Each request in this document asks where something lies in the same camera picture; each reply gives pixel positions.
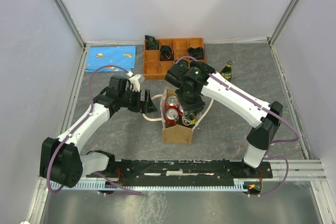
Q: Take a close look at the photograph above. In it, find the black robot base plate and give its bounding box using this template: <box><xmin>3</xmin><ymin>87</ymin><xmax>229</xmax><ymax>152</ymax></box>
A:
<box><xmin>102</xmin><ymin>159</ymin><xmax>273</xmax><ymax>187</ymax></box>

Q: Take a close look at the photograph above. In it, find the dark rolled sock upper left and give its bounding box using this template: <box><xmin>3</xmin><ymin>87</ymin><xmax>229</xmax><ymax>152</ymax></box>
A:
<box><xmin>144</xmin><ymin>35</ymin><xmax>159</xmax><ymax>50</ymax></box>

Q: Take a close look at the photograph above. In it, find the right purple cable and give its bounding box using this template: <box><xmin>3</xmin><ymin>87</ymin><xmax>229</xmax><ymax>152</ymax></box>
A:
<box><xmin>174</xmin><ymin>56</ymin><xmax>302</xmax><ymax>198</ymax></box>

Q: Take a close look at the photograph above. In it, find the blue patterned cloth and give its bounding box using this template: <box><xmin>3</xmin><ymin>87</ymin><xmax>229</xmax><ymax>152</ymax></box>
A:
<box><xmin>86</xmin><ymin>46</ymin><xmax>136</xmax><ymax>72</ymax></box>

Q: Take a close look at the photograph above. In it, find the dark rolled sock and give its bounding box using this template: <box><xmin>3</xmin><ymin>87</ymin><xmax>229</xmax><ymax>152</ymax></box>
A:
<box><xmin>177</xmin><ymin>59</ymin><xmax>189</xmax><ymax>69</ymax></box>
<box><xmin>159</xmin><ymin>45</ymin><xmax>174</xmax><ymax>61</ymax></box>
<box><xmin>144</xmin><ymin>35</ymin><xmax>159</xmax><ymax>50</ymax></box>
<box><xmin>187</xmin><ymin>47</ymin><xmax>205</xmax><ymax>60</ymax></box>

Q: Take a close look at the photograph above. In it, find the dark rolled sock right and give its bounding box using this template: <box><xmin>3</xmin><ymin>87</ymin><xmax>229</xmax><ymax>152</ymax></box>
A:
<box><xmin>187</xmin><ymin>47</ymin><xmax>205</xmax><ymax>60</ymax></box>

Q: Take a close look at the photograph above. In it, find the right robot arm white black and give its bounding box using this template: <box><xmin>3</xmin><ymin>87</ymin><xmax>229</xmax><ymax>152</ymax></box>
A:
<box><xmin>165</xmin><ymin>59</ymin><xmax>299</xmax><ymax>177</ymax></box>

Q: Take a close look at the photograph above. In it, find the dark rolled sock lower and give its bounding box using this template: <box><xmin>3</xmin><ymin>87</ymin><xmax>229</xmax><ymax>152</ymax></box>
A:
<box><xmin>177</xmin><ymin>59</ymin><xmax>189</xmax><ymax>69</ymax></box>

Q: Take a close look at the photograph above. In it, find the dark rolled sock middle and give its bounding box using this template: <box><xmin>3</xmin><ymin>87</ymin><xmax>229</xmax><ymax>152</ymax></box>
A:
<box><xmin>159</xmin><ymin>45</ymin><xmax>174</xmax><ymax>61</ymax></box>

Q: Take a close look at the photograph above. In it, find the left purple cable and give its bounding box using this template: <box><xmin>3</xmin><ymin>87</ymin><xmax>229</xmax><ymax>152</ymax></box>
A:
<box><xmin>47</xmin><ymin>65</ymin><xmax>142</xmax><ymax>196</ymax></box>

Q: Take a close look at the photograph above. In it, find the purple cable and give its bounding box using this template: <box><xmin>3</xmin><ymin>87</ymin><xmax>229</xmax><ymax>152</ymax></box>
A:
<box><xmin>174</xmin><ymin>56</ymin><xmax>302</xmax><ymax>198</ymax></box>
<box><xmin>47</xmin><ymin>65</ymin><xmax>142</xmax><ymax>196</ymax></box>

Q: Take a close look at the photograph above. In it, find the green glass bottle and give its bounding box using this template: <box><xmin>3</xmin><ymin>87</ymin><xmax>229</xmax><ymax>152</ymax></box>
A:
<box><xmin>220</xmin><ymin>61</ymin><xmax>233</xmax><ymax>82</ymax></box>
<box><xmin>180</xmin><ymin>112</ymin><xmax>201</xmax><ymax>128</ymax></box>

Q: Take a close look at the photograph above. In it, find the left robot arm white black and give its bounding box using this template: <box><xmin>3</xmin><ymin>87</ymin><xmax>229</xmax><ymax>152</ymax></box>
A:
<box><xmin>39</xmin><ymin>74</ymin><xmax>157</xmax><ymax>188</ymax></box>

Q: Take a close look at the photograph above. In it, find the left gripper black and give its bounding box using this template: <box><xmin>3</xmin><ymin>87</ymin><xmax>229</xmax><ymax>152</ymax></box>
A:
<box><xmin>119</xmin><ymin>88</ymin><xmax>157</xmax><ymax>114</ymax></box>

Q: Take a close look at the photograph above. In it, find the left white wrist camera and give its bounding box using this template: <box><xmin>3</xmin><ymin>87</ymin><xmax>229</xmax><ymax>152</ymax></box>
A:
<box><xmin>127</xmin><ymin>71</ymin><xmax>145</xmax><ymax>91</ymax></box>

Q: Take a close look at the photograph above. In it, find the red cola can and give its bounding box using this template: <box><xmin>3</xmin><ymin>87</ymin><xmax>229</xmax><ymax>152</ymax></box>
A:
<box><xmin>164</xmin><ymin>109</ymin><xmax>179</xmax><ymax>127</ymax></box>
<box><xmin>178</xmin><ymin>104</ymin><xmax>184</xmax><ymax>116</ymax></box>
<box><xmin>165</xmin><ymin>95</ymin><xmax>180</xmax><ymax>111</ymax></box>

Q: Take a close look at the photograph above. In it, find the orange wooden compartment tray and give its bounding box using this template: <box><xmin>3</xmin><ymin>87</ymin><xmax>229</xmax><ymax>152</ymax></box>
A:
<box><xmin>143</xmin><ymin>38</ymin><xmax>205</xmax><ymax>80</ymax></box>

